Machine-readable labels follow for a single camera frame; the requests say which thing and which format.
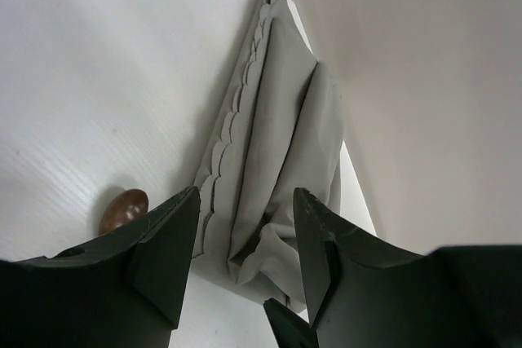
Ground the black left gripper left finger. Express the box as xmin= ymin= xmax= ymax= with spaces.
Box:
xmin=1 ymin=187 xmax=200 ymax=347

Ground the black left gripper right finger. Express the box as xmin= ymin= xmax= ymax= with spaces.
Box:
xmin=294 ymin=188 xmax=521 ymax=347

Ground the grey cloth placemat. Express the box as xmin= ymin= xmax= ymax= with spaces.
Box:
xmin=192 ymin=0 xmax=343 ymax=312

